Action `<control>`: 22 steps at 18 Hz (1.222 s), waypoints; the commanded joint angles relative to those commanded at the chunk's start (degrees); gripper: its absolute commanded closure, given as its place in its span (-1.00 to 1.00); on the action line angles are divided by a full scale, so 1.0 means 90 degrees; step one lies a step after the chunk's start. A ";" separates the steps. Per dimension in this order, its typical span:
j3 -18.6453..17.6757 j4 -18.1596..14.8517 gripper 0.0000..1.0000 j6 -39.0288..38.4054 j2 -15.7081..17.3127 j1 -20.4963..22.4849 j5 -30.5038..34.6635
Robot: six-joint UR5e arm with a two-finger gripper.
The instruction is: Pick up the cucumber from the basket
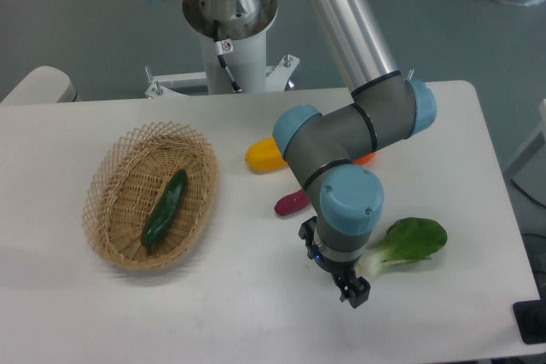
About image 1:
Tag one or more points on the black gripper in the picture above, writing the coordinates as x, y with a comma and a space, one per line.
353, 288

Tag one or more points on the green bok choy leaf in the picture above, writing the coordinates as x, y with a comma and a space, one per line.
408, 240

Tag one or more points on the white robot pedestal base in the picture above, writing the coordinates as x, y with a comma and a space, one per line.
232, 46

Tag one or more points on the purple sweet potato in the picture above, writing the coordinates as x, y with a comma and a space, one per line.
291, 203

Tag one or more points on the white chair back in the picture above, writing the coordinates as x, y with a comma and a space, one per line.
43, 85

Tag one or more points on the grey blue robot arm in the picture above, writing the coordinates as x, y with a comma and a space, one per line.
322, 149

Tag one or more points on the green cucumber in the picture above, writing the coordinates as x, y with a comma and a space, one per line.
165, 210

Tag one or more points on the yellow bell pepper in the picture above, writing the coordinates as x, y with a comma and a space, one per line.
264, 156

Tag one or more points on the woven wicker basket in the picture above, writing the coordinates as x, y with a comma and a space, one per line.
128, 185

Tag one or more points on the black device at table edge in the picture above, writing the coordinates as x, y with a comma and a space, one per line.
530, 319

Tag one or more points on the orange vegetable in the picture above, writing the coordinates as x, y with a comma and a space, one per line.
364, 159

